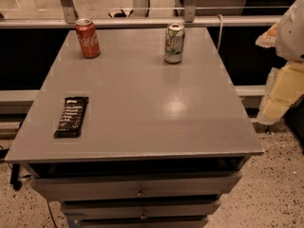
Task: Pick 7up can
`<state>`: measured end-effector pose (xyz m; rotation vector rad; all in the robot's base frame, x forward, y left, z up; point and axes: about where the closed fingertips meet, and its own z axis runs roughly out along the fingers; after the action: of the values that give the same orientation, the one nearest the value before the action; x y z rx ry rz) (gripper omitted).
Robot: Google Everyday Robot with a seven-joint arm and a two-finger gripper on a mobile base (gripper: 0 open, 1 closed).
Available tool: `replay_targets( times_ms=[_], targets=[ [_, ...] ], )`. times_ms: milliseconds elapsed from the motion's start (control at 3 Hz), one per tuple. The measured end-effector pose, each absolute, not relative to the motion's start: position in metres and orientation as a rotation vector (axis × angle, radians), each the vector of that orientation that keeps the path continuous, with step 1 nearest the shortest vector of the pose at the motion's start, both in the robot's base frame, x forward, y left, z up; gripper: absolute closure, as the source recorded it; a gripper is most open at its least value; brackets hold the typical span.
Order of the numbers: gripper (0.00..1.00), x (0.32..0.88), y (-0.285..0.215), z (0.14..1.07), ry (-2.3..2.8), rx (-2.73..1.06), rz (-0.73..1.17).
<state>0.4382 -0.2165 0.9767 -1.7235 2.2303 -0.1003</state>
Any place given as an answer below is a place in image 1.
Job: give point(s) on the black snack bar wrapper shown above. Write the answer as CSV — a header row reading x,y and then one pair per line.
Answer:
x,y
72,117

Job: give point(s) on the red Coca-Cola can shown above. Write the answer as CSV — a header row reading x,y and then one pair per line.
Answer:
x,y
87,37

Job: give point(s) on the white green 7up can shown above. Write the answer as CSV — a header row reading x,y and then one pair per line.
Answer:
x,y
174,43

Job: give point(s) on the grey metal railing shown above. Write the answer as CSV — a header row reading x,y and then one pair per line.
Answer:
x,y
115,23

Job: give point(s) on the top grey drawer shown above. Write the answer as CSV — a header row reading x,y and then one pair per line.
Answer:
x,y
136,187

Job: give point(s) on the grey drawer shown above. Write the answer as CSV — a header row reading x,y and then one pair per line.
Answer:
x,y
142,209
136,187
181,222

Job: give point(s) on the bottom grey drawer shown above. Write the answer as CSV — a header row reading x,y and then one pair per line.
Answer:
x,y
181,222

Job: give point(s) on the middle grey drawer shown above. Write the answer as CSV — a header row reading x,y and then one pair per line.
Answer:
x,y
142,209

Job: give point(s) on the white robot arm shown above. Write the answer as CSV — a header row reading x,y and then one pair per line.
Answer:
x,y
285,86

